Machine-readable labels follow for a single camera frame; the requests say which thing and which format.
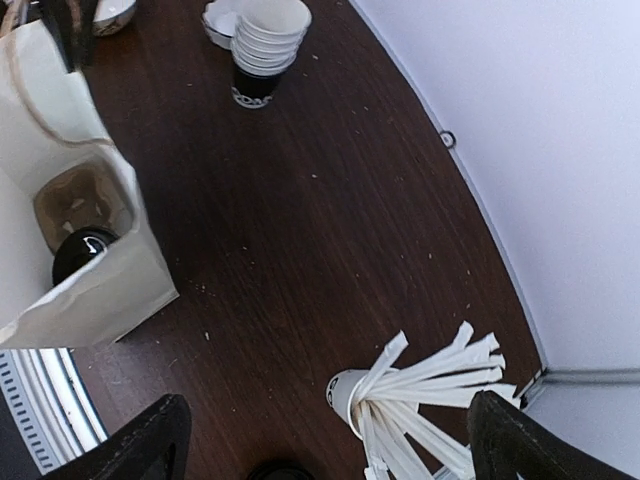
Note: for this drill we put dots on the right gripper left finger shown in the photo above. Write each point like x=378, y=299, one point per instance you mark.
x=153, y=445

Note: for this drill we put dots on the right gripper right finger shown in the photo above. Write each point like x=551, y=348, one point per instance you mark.
x=507, y=444

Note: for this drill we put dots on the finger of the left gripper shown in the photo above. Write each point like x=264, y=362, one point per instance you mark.
x=70, y=24

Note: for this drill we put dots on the cardboard cup carrier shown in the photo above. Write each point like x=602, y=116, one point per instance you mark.
x=88, y=194

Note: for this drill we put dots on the cream paper bag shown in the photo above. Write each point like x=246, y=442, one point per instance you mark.
x=49, y=124

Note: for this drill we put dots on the black cup lid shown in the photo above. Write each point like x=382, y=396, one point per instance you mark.
x=78, y=249

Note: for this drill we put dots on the white round bowl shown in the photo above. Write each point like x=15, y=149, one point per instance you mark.
x=112, y=16

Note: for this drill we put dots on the stack of black lids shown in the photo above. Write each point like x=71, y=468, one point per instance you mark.
x=279, y=470

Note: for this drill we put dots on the white scalloped bowl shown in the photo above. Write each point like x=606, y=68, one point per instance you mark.
x=220, y=19

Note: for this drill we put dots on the white cup holding straws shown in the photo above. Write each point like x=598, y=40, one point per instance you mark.
x=340, y=394

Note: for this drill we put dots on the stack of paper cups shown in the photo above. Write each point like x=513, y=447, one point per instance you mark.
x=265, y=44

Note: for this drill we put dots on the aluminium front rail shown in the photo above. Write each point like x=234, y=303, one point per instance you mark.
x=50, y=406

